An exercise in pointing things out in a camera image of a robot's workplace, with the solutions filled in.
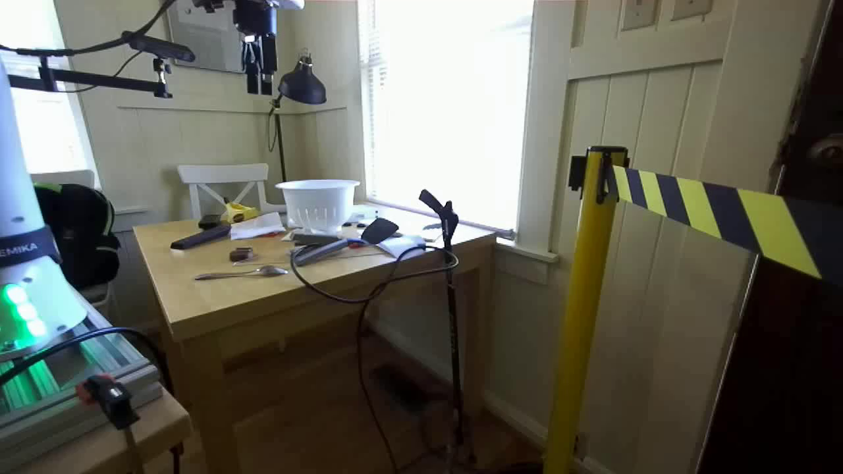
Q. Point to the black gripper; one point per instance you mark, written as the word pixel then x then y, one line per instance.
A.
pixel 257 17

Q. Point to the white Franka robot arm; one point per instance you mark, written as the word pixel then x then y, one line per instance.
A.
pixel 20 200

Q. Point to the white plastic colander bowl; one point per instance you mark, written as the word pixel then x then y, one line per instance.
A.
pixel 316 204

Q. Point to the black desk lamp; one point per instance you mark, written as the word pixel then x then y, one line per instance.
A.
pixel 303 84

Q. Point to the white wooden chair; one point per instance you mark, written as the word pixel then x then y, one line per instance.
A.
pixel 225 173

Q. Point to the yellow object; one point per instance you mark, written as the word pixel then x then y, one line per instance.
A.
pixel 238 211

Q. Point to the white cloth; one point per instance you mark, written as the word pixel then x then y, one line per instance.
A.
pixel 258 227

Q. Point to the small black object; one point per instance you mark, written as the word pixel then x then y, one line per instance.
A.
pixel 212 218

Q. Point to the black remote control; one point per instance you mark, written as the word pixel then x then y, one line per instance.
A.
pixel 201 238

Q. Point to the small brown oval kalimba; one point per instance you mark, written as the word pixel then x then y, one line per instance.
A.
pixel 241 254

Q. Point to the grey metal hand tool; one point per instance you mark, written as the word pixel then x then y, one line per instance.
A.
pixel 320 247

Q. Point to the window with white blinds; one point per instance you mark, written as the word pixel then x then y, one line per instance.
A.
pixel 449 105

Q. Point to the metal spoon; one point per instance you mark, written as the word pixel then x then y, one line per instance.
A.
pixel 241 275

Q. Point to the plain bright window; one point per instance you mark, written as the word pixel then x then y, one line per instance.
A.
pixel 47 113

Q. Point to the white paper card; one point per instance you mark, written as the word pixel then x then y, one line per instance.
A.
pixel 408 247

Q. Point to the black backpack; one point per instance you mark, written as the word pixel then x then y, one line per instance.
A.
pixel 80 231

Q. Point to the black tripod stand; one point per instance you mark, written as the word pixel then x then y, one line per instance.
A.
pixel 449 289

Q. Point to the black clamp with orange part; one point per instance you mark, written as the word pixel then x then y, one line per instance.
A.
pixel 111 398

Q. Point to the yellow black striped barrier belt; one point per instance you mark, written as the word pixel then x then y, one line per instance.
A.
pixel 719 213

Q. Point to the framed wall picture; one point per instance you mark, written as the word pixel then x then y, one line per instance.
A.
pixel 207 42

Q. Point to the black bar camera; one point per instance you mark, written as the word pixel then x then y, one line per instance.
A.
pixel 159 46

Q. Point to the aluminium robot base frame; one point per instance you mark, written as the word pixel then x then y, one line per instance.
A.
pixel 80 368

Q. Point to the white wall switch plate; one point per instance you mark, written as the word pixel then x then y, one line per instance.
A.
pixel 691 5
pixel 637 10

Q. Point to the yellow stanchion post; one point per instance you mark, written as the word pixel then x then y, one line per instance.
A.
pixel 582 305

